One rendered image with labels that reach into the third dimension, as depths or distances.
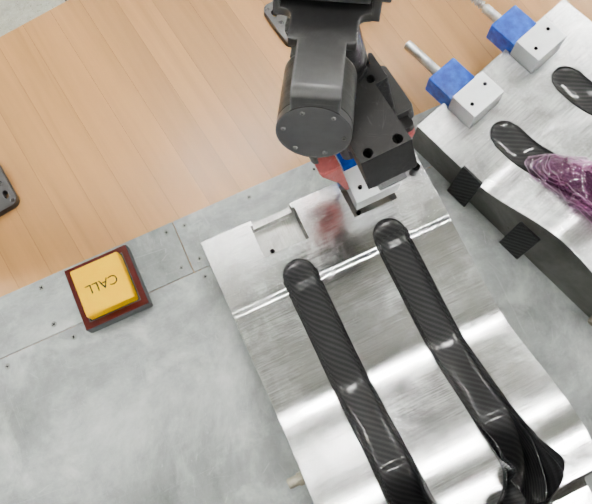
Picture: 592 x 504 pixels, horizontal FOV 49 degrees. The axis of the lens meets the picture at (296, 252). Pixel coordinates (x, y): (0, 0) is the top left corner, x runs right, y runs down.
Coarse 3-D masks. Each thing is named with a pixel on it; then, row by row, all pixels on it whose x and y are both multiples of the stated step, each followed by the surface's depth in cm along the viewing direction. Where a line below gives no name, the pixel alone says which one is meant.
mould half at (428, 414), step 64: (320, 192) 72; (256, 256) 70; (320, 256) 70; (448, 256) 70; (256, 320) 69; (384, 320) 69; (320, 384) 68; (384, 384) 67; (448, 384) 66; (512, 384) 64; (320, 448) 64; (448, 448) 61; (576, 448) 61
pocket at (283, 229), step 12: (276, 216) 73; (288, 216) 74; (252, 228) 72; (264, 228) 74; (276, 228) 74; (288, 228) 74; (300, 228) 74; (264, 240) 74; (276, 240) 74; (288, 240) 74; (300, 240) 74; (264, 252) 73
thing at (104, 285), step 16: (112, 256) 76; (80, 272) 76; (96, 272) 76; (112, 272) 76; (80, 288) 75; (96, 288) 75; (112, 288) 75; (128, 288) 75; (96, 304) 75; (112, 304) 75
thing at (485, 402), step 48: (384, 240) 71; (288, 288) 69; (432, 288) 70; (336, 336) 69; (432, 336) 69; (336, 384) 68; (480, 384) 65; (384, 432) 64; (528, 432) 61; (384, 480) 62; (528, 480) 63
